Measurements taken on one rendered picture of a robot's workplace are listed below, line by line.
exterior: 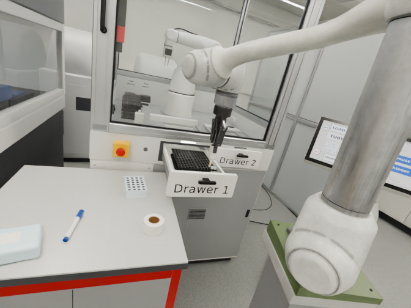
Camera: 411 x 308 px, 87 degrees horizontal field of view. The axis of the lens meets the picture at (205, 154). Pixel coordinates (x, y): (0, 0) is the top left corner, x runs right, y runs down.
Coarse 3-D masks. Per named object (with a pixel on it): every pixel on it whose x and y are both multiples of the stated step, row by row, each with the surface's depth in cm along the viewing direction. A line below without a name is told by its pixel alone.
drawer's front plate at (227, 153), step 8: (224, 152) 122; (232, 152) 124; (240, 152) 125; (248, 152) 127; (256, 152) 129; (216, 160) 123; (240, 160) 128; (248, 160) 129; (256, 160) 131; (256, 168) 133
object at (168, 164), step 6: (168, 150) 116; (198, 150) 121; (204, 150) 122; (162, 156) 112; (168, 156) 103; (168, 162) 97; (216, 162) 109; (168, 168) 95; (174, 168) 106; (168, 174) 93
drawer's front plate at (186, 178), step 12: (168, 180) 83; (180, 180) 84; (192, 180) 86; (216, 180) 89; (228, 180) 91; (168, 192) 85; (180, 192) 86; (192, 192) 88; (204, 192) 90; (216, 192) 91; (228, 192) 93
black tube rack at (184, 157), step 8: (176, 152) 110; (184, 152) 111; (192, 152) 113; (200, 152) 116; (176, 160) 99; (184, 160) 102; (192, 160) 103; (200, 160) 106; (208, 160) 108; (176, 168) 98
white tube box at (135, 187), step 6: (126, 180) 94; (132, 180) 96; (138, 180) 96; (144, 180) 97; (126, 186) 89; (132, 186) 91; (138, 186) 92; (144, 186) 93; (126, 192) 87; (132, 192) 88; (138, 192) 89; (144, 192) 90; (126, 198) 88; (132, 198) 89
